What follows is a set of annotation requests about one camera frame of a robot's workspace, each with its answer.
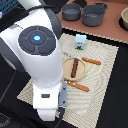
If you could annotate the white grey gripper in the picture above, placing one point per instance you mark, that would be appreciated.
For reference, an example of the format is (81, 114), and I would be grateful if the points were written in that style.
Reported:
(48, 100)

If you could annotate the brown toy sausage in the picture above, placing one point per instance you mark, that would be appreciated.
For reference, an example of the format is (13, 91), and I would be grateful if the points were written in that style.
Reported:
(74, 69)

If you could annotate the small milk carton toy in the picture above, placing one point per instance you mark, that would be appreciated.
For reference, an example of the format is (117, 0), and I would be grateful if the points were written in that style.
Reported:
(80, 41)

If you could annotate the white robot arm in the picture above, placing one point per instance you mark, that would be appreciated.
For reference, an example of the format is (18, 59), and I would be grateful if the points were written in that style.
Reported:
(31, 45)

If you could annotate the round beige plate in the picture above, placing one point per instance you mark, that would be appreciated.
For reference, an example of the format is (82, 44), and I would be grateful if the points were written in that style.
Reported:
(67, 69)

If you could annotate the left grey pot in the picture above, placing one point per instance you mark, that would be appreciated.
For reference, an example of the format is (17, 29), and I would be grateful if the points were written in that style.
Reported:
(71, 12)

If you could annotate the grey pot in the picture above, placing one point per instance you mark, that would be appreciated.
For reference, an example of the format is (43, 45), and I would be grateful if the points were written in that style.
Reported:
(71, 12)
(92, 15)

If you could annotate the pink wooden board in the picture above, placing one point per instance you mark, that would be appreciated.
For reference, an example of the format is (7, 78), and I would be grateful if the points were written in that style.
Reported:
(109, 28)

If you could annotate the right grey pot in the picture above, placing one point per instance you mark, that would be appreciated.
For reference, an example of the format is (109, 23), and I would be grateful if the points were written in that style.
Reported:
(92, 15)

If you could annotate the beige bowl at edge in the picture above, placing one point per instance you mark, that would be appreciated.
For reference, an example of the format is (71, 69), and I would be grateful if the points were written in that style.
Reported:
(124, 18)

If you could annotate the fork with wooden handle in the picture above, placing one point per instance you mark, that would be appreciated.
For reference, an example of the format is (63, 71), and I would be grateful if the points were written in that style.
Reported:
(76, 85)

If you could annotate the knife with wooden handle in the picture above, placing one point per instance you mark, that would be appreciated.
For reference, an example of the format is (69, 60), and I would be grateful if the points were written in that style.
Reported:
(83, 58)

